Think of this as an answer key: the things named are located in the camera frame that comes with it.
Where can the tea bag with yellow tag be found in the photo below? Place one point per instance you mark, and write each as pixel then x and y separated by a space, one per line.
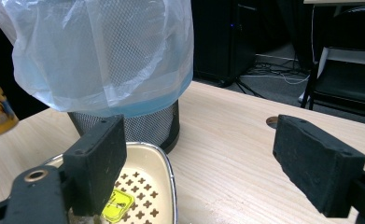
pixel 118 203

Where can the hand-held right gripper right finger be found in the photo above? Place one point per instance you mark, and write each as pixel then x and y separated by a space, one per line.
pixel 320 168

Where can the beige strainer container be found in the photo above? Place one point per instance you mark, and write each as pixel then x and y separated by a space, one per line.
pixel 149 165

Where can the pale blue plastic bin bag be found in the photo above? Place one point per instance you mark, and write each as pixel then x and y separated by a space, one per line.
pixel 102 49

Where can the black folding chair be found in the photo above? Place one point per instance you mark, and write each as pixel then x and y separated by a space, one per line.
pixel 345 84

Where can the black mesh waste bin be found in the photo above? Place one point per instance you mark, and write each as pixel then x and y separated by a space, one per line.
pixel 152 127

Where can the white desk frame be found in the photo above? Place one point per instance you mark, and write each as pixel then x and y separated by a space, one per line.
pixel 342 2

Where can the black cabinet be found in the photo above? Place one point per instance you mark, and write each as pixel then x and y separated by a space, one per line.
pixel 223 40

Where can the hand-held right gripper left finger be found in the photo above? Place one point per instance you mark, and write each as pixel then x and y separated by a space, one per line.
pixel 93 168

